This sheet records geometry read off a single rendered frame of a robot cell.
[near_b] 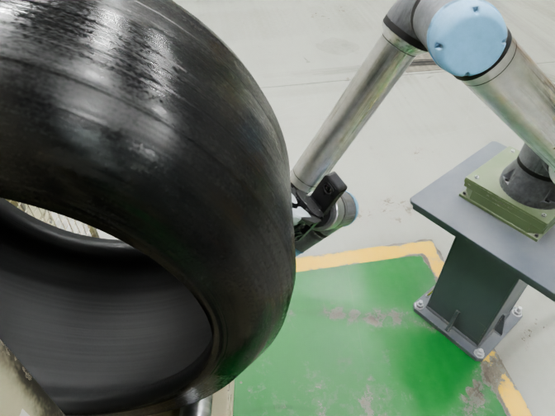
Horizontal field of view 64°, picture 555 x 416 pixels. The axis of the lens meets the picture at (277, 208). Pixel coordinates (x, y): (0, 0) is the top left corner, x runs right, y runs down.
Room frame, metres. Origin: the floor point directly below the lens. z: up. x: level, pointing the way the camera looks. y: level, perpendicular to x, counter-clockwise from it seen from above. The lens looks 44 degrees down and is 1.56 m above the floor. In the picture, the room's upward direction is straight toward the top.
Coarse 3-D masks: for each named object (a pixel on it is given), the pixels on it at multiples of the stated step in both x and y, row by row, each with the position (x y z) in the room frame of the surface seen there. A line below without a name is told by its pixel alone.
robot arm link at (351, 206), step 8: (344, 192) 0.78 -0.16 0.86; (344, 200) 0.73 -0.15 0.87; (352, 200) 0.77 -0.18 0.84; (344, 208) 0.71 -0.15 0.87; (352, 208) 0.74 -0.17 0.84; (344, 216) 0.70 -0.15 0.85; (352, 216) 0.74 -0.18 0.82; (344, 224) 0.72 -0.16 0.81; (320, 232) 0.72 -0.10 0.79; (328, 232) 0.72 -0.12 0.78
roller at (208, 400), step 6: (210, 396) 0.27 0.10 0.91; (198, 402) 0.26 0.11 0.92; (204, 402) 0.26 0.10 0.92; (210, 402) 0.27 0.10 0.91; (180, 408) 0.26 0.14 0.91; (186, 408) 0.25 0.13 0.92; (192, 408) 0.25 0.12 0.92; (198, 408) 0.25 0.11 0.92; (204, 408) 0.26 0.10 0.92; (210, 408) 0.26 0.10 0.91; (180, 414) 0.25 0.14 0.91; (186, 414) 0.24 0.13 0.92; (192, 414) 0.24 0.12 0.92; (198, 414) 0.24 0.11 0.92; (204, 414) 0.25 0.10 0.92; (210, 414) 0.25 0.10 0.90
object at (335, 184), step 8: (328, 176) 0.65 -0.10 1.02; (336, 176) 0.65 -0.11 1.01; (320, 184) 0.66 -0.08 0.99; (328, 184) 0.64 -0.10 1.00; (336, 184) 0.63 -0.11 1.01; (344, 184) 0.64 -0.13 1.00; (312, 192) 0.67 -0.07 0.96; (320, 192) 0.65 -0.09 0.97; (328, 192) 0.64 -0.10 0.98; (336, 192) 0.63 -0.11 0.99; (320, 200) 0.65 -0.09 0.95; (328, 200) 0.64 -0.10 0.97; (336, 200) 0.64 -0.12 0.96; (328, 208) 0.64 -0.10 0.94
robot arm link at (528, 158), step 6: (522, 150) 1.02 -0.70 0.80; (528, 150) 0.99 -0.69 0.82; (522, 156) 1.01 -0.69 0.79; (528, 156) 0.99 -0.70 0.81; (534, 156) 0.97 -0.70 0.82; (522, 162) 0.99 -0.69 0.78; (528, 162) 0.98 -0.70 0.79; (534, 162) 0.96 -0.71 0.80; (540, 162) 0.95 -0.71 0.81; (534, 168) 0.96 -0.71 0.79; (540, 168) 0.95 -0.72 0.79; (546, 168) 0.92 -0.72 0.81; (540, 174) 0.94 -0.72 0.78; (546, 174) 0.94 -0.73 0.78
